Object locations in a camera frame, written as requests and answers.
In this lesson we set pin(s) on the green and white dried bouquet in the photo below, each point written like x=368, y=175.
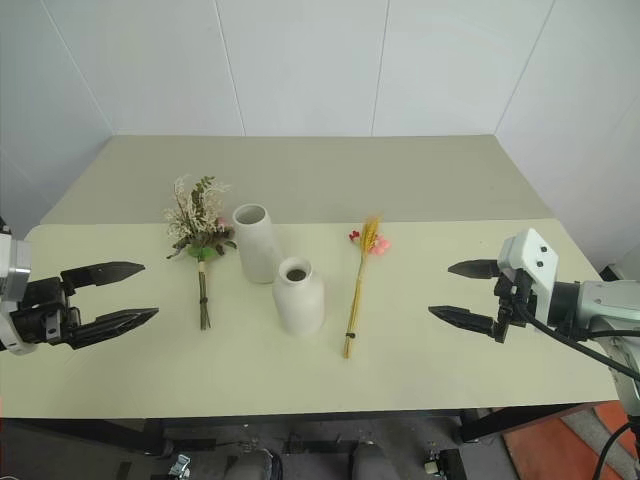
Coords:
x=197, y=225

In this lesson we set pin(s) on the silver caster wheel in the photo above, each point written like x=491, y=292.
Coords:
x=181, y=464
x=436, y=462

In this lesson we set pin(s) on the white narrow-neck ceramic vase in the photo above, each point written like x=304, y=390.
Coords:
x=299, y=300

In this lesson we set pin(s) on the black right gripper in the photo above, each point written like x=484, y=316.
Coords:
x=515, y=295

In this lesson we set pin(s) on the black object behind table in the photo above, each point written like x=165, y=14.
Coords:
x=610, y=272

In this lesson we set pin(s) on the orange floor mat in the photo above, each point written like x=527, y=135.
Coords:
x=560, y=445

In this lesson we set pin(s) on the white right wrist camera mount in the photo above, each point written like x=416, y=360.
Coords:
x=535, y=255

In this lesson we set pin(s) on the black metal table frame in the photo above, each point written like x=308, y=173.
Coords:
x=300, y=425

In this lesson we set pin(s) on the yellow wheat and pink bouquet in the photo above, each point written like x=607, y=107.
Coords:
x=364, y=265

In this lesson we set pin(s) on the white cylindrical ceramic vase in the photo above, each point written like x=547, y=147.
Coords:
x=256, y=245

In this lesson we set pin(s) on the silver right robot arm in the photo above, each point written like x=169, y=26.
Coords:
x=602, y=305

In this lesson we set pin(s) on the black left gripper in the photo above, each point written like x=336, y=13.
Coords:
x=35, y=312

